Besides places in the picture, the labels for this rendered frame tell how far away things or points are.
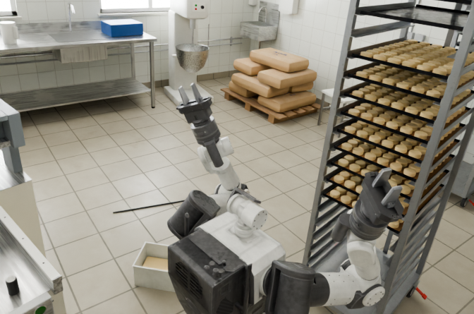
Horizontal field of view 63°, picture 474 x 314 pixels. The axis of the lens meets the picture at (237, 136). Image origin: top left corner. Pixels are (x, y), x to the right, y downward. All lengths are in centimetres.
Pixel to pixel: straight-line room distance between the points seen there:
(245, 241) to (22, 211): 126
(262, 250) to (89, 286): 166
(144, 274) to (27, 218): 76
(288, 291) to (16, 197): 141
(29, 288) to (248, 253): 75
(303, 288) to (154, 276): 153
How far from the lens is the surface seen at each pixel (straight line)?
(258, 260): 113
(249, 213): 112
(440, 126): 168
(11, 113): 193
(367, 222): 99
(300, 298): 109
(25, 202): 212
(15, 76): 523
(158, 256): 268
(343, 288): 122
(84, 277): 271
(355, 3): 175
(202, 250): 115
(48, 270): 147
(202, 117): 131
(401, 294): 261
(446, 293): 298
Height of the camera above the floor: 188
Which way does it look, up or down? 26 degrees down
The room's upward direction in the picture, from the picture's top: 4 degrees clockwise
